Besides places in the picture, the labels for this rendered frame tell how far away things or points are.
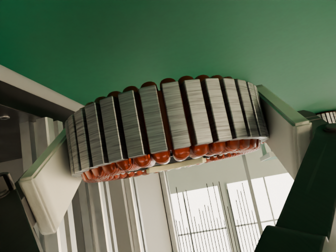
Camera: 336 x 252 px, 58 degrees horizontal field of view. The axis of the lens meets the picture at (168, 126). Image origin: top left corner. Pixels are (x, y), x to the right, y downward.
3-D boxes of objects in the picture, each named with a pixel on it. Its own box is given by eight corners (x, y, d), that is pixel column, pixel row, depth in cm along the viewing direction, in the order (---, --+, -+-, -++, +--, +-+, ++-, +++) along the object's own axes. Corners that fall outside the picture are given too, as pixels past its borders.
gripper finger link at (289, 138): (293, 124, 12) (312, 121, 12) (250, 86, 19) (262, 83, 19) (299, 189, 13) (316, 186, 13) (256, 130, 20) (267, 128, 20)
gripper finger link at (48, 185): (56, 234, 14) (40, 237, 14) (90, 164, 20) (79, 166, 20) (32, 177, 13) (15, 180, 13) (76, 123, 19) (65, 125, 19)
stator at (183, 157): (19, 103, 13) (28, 189, 12) (277, 46, 12) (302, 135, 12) (101, 136, 24) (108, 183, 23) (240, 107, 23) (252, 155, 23)
